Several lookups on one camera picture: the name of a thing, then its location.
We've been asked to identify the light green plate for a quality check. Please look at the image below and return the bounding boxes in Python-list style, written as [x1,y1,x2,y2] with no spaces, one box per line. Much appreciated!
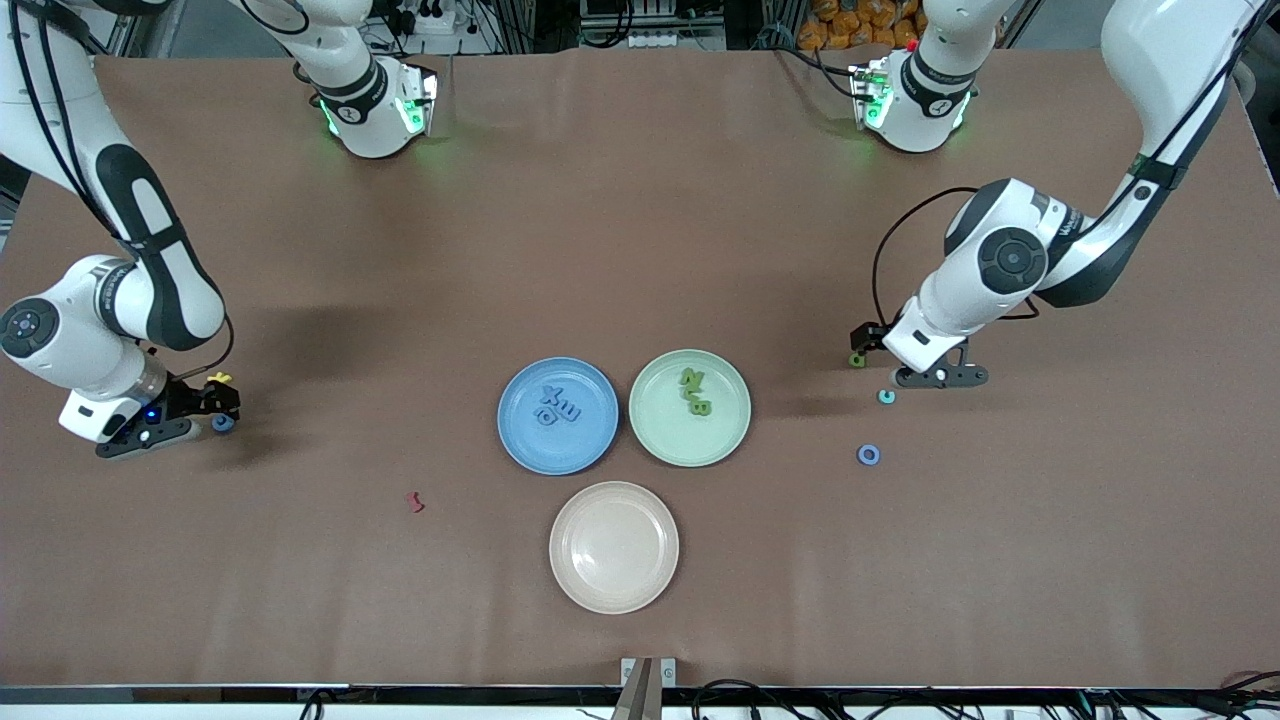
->
[628,348,753,468]

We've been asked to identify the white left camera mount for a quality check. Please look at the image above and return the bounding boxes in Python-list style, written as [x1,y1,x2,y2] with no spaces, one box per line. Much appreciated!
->
[883,320,966,373]

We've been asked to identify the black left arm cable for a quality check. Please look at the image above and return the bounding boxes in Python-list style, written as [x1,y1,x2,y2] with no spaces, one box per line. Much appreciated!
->
[872,0,1261,331]

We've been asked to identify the beige plate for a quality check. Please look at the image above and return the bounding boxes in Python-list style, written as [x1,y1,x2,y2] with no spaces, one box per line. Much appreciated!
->
[548,481,681,615]

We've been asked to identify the pile of orange objects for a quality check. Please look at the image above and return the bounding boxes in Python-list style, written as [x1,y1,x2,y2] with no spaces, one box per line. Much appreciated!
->
[797,0,923,51]

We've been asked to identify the blue plate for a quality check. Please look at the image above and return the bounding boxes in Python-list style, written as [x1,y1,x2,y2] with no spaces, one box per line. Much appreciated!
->
[497,357,621,476]

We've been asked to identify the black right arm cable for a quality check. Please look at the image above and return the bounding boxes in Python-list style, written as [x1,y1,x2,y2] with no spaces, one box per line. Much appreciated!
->
[5,0,236,383]

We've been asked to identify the metal camera bracket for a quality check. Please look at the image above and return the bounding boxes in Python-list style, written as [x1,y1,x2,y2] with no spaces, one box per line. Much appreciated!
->
[620,657,678,720]

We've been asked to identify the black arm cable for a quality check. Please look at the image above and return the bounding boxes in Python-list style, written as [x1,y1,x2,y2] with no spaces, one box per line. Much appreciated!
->
[872,0,1261,331]
[5,0,236,383]

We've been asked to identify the power strip with plugs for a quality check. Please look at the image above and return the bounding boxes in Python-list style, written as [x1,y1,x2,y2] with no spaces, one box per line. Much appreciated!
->
[395,0,459,37]

